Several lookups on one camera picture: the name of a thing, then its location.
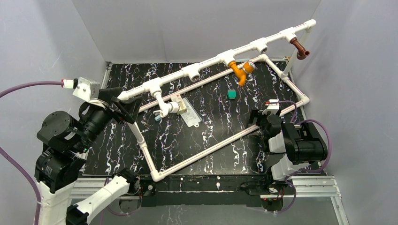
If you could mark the clear plastic package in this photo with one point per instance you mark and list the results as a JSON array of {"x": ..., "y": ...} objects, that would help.
[{"x": 191, "y": 118}]

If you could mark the white faucet chrome knob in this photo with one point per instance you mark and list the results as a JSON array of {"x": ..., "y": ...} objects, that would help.
[{"x": 165, "y": 108}]

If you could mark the orange faucet chrome knob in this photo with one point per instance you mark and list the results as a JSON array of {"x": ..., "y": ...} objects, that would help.
[{"x": 241, "y": 73}]

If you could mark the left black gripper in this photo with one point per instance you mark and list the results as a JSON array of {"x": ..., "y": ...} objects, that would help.
[{"x": 115, "y": 101}]

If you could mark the green tape roll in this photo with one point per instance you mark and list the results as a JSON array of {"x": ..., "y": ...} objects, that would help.
[{"x": 231, "y": 94}]

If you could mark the light blue faucet handle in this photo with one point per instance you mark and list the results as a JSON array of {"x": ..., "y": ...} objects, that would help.
[{"x": 158, "y": 118}]

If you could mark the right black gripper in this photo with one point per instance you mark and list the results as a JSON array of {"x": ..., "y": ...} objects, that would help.
[{"x": 256, "y": 113}]

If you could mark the brown faucet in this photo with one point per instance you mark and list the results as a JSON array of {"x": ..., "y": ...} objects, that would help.
[{"x": 302, "y": 52}]

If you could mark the white PVC pipe frame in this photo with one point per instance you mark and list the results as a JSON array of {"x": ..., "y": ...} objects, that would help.
[{"x": 223, "y": 143}]

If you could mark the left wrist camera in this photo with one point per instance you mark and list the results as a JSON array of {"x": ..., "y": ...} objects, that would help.
[{"x": 87, "y": 90}]

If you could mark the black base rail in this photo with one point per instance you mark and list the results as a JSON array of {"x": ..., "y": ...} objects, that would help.
[{"x": 249, "y": 190}]

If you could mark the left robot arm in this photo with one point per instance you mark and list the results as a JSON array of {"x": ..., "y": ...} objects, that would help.
[{"x": 64, "y": 138}]

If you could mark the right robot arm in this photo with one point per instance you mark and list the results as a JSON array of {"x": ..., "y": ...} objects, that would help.
[{"x": 299, "y": 146}]

